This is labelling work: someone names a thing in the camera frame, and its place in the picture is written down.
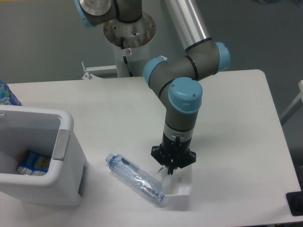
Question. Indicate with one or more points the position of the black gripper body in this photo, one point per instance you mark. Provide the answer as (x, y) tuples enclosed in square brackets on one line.
[(177, 148)]

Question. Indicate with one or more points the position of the clear plastic water bottle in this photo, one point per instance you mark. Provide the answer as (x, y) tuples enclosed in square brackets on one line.
[(134, 176)]

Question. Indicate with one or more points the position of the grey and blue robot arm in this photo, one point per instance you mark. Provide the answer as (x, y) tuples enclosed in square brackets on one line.
[(176, 84)]

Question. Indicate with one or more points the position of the white plastic trash bin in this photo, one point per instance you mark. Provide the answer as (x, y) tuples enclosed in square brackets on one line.
[(49, 132)]

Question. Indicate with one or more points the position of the black clamp at table edge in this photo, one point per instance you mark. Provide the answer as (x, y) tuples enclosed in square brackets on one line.
[(295, 203)]

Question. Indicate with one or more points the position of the blue snack wrapper in bin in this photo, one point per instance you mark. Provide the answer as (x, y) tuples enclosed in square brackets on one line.
[(33, 163)]

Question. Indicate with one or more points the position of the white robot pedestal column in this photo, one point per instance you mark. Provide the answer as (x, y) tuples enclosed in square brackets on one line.
[(133, 38)]

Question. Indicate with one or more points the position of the white pedestal base bracket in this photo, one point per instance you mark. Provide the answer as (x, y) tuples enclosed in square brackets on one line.
[(101, 69)]

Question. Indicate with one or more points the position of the white frame at right edge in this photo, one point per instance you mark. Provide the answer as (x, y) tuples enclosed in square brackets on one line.
[(293, 106)]

